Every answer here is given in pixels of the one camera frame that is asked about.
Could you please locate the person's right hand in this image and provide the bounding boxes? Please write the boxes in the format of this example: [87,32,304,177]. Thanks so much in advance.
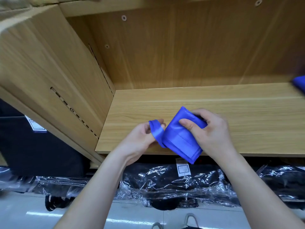
[179,108,237,160]

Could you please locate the person's left hand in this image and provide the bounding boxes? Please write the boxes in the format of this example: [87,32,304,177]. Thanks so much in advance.
[113,118,166,165]

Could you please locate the wooden shelf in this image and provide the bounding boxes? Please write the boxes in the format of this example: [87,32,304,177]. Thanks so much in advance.
[0,0,305,169]

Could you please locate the person's left forearm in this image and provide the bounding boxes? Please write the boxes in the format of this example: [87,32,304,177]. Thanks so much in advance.
[53,151,130,229]

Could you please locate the person's right forearm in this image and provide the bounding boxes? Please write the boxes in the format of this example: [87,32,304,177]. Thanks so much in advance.
[220,148,305,229]

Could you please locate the person's right shoe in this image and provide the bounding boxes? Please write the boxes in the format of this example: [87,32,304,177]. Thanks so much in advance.
[183,213,201,229]

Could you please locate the beige woven basket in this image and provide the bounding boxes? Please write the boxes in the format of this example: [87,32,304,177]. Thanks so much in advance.
[0,0,101,10]

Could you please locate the white paper tag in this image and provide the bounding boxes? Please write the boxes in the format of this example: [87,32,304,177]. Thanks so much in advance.
[175,157,192,177]

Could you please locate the black wrapped bag with tag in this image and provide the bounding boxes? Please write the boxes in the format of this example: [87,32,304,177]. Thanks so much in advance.
[120,161,232,211]

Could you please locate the black plastic-wrapped bag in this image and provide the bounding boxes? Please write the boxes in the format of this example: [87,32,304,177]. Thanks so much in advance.
[0,167,120,212]
[257,162,305,202]

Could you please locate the white blue-edged label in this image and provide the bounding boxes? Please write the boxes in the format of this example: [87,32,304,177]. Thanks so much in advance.
[25,116,48,134]

